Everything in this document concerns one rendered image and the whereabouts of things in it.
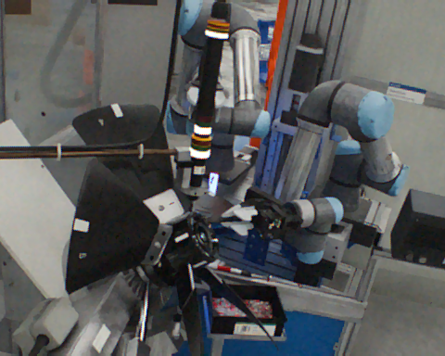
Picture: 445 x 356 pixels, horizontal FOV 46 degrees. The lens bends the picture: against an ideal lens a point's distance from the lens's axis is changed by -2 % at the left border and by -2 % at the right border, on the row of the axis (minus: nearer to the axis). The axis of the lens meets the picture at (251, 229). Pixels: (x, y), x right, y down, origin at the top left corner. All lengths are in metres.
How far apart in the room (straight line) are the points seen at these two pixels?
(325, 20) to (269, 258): 0.88
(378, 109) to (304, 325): 0.78
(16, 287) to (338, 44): 1.33
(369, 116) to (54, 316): 0.89
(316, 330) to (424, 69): 1.65
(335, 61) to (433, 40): 1.06
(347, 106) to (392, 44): 1.53
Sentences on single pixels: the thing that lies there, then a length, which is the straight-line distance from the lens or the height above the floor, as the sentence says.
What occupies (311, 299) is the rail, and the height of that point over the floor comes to 0.83.
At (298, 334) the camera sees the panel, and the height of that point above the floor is 0.68.
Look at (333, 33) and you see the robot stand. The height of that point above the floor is 1.59.
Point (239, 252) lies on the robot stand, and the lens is 2.07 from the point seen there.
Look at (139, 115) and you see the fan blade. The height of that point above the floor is 1.41.
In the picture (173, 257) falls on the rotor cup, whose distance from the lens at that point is 1.12.
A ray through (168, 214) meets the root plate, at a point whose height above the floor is 1.24.
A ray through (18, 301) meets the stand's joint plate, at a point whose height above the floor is 1.01.
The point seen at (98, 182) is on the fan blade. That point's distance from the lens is 0.92.
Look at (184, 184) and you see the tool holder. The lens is 1.18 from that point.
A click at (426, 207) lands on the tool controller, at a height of 1.24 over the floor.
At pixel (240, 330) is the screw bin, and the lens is 1.53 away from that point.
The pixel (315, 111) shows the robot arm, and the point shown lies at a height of 1.43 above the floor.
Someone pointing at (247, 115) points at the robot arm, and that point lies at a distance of 1.43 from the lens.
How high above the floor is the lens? 1.78
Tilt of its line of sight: 27 degrees down
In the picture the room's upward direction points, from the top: 11 degrees clockwise
